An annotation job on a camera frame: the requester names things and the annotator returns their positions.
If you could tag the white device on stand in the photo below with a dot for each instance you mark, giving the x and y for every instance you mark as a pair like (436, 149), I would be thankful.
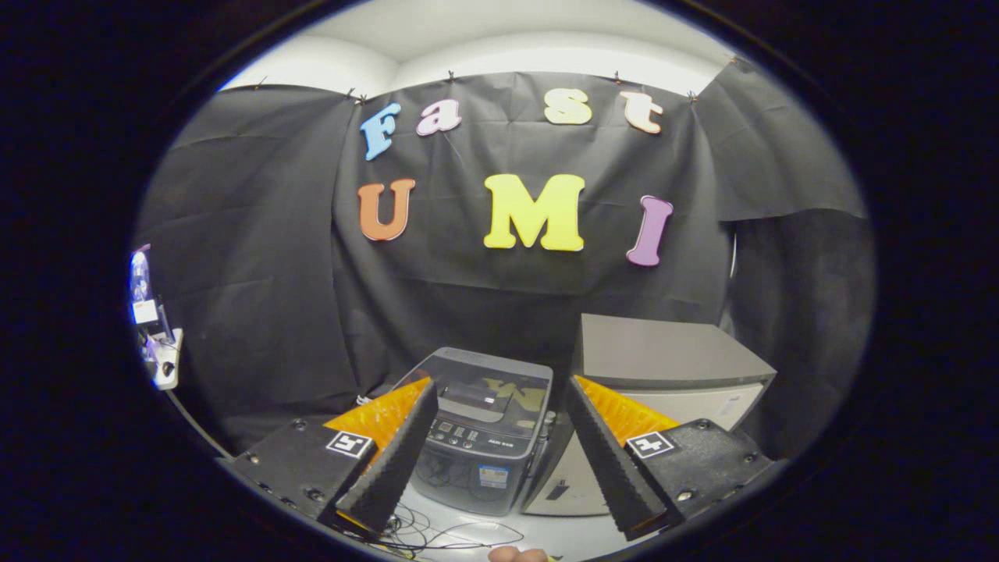
(160, 351)

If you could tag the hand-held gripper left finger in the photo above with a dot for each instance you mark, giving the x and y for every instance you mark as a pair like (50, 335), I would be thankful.
(394, 460)

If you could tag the grey washing machine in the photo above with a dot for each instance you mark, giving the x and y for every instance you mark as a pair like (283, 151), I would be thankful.
(468, 484)

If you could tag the black backdrop cloth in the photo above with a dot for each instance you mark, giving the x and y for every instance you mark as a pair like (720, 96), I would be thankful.
(273, 234)

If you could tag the grey metal cabinet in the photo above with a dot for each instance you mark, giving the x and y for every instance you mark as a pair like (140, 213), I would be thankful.
(663, 351)

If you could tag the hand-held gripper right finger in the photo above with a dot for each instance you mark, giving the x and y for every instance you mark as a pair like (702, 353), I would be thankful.
(605, 460)

